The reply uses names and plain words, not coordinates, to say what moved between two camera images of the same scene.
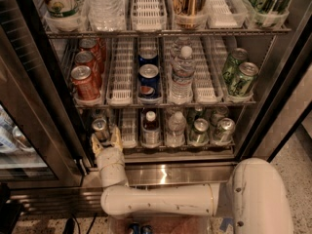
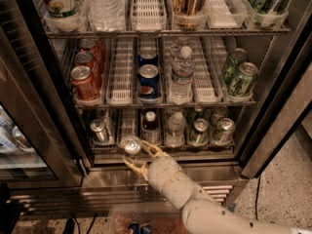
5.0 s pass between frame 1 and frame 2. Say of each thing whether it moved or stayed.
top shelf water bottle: stayed
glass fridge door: stayed
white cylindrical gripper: moved
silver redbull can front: moved
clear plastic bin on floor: stayed
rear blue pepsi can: stayed
